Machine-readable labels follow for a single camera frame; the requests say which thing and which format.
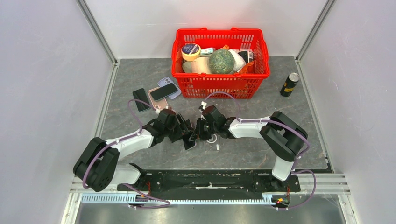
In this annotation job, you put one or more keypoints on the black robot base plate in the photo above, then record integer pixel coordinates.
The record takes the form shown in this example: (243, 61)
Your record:
(213, 184)

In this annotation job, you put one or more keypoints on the beige paper bag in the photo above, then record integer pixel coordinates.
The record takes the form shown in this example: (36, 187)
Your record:
(199, 65)

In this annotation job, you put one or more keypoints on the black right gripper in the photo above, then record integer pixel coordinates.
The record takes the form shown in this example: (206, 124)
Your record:
(198, 134)

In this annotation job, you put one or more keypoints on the black yellow drink can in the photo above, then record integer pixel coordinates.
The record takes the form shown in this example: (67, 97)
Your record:
(289, 84)

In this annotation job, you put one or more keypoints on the clear magsafe phone case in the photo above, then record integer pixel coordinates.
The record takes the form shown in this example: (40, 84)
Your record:
(212, 144)

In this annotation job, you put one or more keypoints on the green patterned ball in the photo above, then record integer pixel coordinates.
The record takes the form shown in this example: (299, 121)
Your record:
(221, 62)

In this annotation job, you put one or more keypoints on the orange snack packet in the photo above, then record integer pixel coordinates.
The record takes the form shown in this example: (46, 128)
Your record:
(249, 68)

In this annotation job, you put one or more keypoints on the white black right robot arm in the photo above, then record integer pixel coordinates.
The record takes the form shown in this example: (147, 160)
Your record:
(284, 137)

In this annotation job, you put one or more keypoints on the masking tape roll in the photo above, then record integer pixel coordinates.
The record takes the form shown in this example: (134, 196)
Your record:
(190, 51)

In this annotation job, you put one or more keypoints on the red plastic shopping basket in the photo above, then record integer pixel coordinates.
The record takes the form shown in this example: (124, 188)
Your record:
(194, 85)

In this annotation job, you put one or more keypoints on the dark green smartphone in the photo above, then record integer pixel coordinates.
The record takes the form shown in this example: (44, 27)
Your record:
(164, 91)

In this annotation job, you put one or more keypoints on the small teal box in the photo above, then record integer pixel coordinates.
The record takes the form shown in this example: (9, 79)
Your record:
(207, 51)

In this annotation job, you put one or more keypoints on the pink phone case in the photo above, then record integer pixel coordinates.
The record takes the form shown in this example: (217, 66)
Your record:
(157, 104)

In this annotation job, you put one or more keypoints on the lilac phone case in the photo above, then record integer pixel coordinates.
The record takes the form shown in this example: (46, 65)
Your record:
(166, 80)

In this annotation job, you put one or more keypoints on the dark smartphone on table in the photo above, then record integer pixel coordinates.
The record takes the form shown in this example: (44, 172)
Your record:
(142, 101)

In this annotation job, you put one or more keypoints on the white plastic bag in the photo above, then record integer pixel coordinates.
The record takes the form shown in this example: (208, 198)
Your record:
(239, 62)

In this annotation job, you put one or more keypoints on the black smartphone silver edge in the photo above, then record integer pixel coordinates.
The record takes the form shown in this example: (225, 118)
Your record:
(189, 144)

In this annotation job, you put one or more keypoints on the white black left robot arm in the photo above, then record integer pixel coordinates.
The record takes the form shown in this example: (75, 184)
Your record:
(98, 166)

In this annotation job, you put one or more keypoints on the black white packet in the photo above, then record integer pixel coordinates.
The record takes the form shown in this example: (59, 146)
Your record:
(247, 54)

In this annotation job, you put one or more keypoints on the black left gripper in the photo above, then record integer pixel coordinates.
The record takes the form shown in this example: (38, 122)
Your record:
(182, 128)

